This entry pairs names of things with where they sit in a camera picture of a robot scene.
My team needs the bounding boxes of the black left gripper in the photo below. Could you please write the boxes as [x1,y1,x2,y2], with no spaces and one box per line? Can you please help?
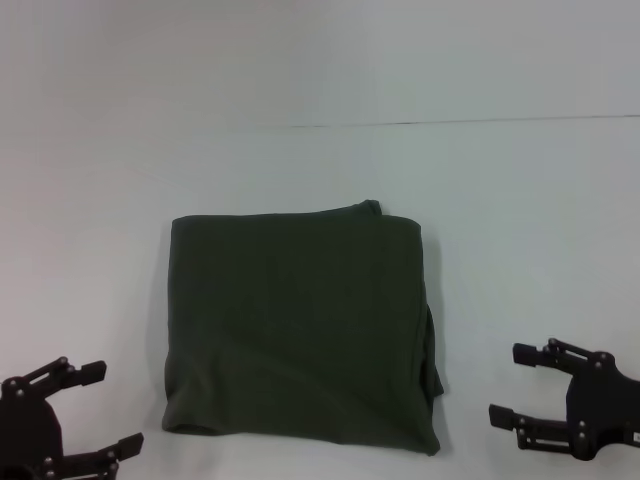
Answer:
[0,356,146,480]

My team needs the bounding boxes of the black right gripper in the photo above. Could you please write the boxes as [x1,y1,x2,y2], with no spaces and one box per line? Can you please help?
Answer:
[488,337,640,462]

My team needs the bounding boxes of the dark green FREE t-shirt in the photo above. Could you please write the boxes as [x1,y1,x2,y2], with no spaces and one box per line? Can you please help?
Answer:
[160,198,447,459]

